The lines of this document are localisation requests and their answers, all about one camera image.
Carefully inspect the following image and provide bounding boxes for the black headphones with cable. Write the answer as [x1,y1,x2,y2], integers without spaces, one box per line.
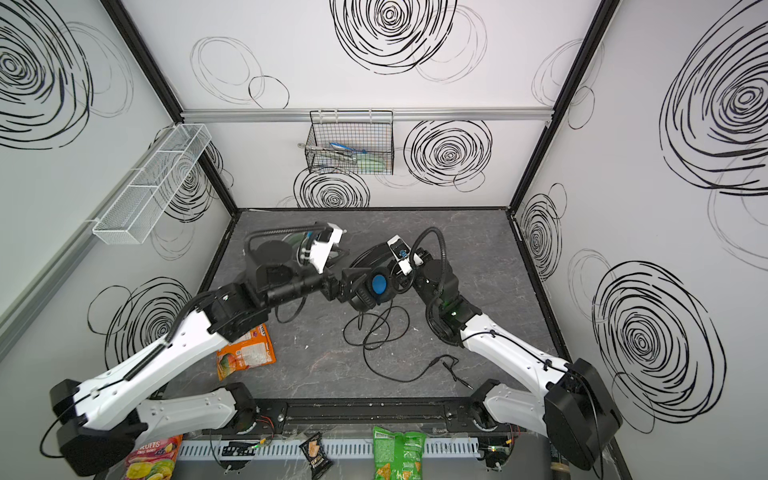
[341,239,475,390]

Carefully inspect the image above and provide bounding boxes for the mint green headphones with cable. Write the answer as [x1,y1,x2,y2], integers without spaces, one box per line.
[282,232,312,249]

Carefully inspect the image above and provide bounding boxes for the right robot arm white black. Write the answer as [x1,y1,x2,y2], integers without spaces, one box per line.
[392,245,623,470]

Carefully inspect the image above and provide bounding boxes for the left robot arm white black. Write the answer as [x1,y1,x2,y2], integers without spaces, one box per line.
[50,224,350,477]

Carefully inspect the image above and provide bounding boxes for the orange snack bag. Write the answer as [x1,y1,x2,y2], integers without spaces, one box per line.
[216,324,277,380]

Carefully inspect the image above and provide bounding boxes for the green blue items in basket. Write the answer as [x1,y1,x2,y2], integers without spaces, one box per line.
[297,142,390,174]

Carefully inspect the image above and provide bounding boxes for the small dark snack packet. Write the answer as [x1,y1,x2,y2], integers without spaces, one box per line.
[299,432,334,480]

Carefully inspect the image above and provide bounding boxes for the green chips bag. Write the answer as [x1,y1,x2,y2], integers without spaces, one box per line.
[373,427,427,480]

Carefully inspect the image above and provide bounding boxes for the Fox's fruits candy bag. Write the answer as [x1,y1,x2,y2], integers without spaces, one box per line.
[123,435,183,480]

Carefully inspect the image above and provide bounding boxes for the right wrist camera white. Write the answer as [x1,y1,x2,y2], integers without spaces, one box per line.
[387,235,424,276]

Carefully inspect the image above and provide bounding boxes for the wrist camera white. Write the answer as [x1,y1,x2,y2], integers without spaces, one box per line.
[387,235,424,276]
[299,223,345,274]

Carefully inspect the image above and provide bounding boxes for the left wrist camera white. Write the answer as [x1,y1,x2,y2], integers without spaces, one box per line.
[299,223,345,274]

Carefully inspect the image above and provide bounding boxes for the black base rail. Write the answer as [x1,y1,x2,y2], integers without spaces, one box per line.
[122,395,607,434]

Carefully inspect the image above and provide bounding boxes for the black wire wall basket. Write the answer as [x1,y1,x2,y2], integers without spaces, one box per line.
[303,120,395,175]

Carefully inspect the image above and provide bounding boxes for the white slotted cable duct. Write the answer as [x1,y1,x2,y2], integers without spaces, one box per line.
[177,438,481,462]

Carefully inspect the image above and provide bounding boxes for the white mesh wall shelf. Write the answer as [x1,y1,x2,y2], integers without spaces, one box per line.
[92,124,211,245]

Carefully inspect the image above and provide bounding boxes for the aluminium wall rail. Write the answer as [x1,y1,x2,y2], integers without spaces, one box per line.
[181,106,553,123]

